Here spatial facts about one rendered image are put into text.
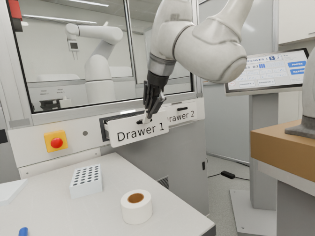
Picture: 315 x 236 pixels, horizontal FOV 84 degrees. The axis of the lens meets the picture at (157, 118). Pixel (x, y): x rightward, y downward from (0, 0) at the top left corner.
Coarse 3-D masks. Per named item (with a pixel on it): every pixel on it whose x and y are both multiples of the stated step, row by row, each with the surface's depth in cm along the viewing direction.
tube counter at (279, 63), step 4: (256, 64) 120; (260, 64) 119; (264, 64) 118; (268, 64) 117; (272, 64) 116; (276, 64) 115; (280, 64) 114; (284, 64) 114; (256, 68) 118; (260, 68) 117
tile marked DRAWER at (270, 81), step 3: (258, 81) 113; (261, 81) 112; (264, 81) 112; (267, 81) 111; (270, 81) 110; (273, 81) 110; (258, 84) 112; (261, 84) 111; (264, 84) 111; (267, 84) 110; (270, 84) 110; (273, 84) 109
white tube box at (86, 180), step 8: (80, 168) 60; (88, 168) 60; (96, 168) 60; (80, 176) 55; (88, 176) 55; (96, 176) 54; (72, 184) 50; (80, 184) 49; (88, 184) 50; (96, 184) 51; (72, 192) 49; (80, 192) 50; (88, 192) 50; (96, 192) 51
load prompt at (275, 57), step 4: (264, 56) 121; (268, 56) 120; (272, 56) 119; (276, 56) 118; (280, 56) 117; (248, 60) 123; (252, 60) 122; (256, 60) 121; (260, 60) 120; (264, 60) 119; (268, 60) 118; (272, 60) 118
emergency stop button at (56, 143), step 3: (54, 138) 66; (57, 138) 66; (51, 141) 65; (54, 141) 65; (57, 141) 66; (60, 141) 66; (51, 144) 65; (54, 144) 65; (57, 144) 66; (60, 144) 66; (54, 147) 66; (57, 147) 66
